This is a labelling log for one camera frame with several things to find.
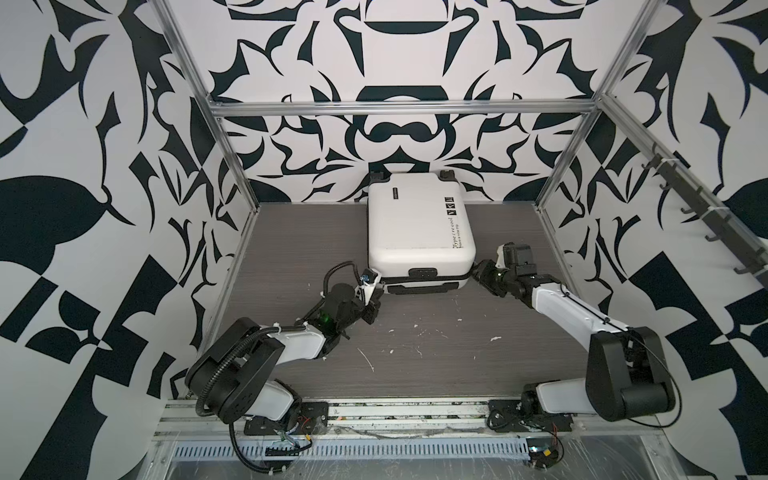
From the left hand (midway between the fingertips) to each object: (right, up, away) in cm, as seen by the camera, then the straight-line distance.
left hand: (384, 285), depth 87 cm
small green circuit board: (+37, -36, -15) cm, 54 cm away
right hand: (+27, +4, +3) cm, 27 cm away
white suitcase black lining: (+10, +14, -1) cm, 17 cm away
